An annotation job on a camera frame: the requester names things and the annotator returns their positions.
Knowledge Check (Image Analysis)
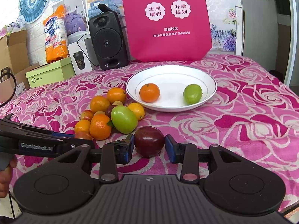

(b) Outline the black speaker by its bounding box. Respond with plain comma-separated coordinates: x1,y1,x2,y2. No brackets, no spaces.
88,4,129,70

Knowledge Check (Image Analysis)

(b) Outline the person's left hand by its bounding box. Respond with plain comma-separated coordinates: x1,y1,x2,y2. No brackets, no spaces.
0,155,18,198

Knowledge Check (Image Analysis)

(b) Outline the dark purple plum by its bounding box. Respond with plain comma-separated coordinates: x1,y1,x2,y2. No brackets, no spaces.
105,105,115,118

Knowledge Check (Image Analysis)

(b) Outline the green shoe box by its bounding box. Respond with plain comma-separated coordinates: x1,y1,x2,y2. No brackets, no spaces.
25,57,75,88

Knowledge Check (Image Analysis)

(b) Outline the small yellow orange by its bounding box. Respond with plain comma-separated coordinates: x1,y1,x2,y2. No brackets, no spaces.
127,102,145,121

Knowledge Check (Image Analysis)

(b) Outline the magenta tote bag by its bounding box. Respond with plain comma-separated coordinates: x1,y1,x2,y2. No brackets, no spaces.
123,0,212,62

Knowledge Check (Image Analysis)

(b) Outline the blue paper fan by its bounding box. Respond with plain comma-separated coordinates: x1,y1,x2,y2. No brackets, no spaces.
19,0,49,24

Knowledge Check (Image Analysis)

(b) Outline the orange white tissue pack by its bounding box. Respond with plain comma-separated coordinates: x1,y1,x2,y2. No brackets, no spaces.
43,5,68,63

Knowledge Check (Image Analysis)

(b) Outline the white round plate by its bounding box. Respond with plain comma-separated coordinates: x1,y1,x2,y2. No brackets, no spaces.
126,65,217,112

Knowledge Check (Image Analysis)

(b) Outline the small orange front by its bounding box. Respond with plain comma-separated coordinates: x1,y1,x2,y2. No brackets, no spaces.
74,119,91,134

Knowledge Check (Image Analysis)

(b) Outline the large orange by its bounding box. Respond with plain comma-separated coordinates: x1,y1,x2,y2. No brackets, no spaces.
90,96,110,113

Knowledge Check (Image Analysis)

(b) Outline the red apple front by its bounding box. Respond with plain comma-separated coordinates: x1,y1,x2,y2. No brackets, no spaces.
74,131,93,141

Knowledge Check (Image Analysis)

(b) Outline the green fruit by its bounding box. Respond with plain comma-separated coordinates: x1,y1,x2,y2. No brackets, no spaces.
183,84,203,105

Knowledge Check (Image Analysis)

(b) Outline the central tangerine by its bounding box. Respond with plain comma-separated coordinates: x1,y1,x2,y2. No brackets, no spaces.
139,83,160,103

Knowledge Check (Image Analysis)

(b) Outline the large green mango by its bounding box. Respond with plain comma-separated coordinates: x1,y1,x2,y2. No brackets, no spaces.
111,105,138,135

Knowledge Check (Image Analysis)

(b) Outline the brown cardboard box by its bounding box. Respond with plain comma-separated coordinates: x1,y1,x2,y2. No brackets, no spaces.
1,30,40,103

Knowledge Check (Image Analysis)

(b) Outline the white cup box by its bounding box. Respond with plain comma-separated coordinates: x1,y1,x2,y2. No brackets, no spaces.
67,38,93,75

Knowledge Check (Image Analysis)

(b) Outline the bedding poster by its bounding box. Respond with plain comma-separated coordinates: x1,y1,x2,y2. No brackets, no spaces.
52,0,89,44

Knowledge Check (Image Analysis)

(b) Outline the black speaker cable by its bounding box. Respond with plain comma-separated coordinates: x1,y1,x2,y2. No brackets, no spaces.
76,33,100,68

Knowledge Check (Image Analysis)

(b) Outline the red yellow apple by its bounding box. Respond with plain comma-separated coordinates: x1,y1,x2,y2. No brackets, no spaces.
80,110,94,121

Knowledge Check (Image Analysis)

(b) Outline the pink rose tablecloth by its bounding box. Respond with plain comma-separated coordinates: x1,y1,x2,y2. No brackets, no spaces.
1,54,298,208

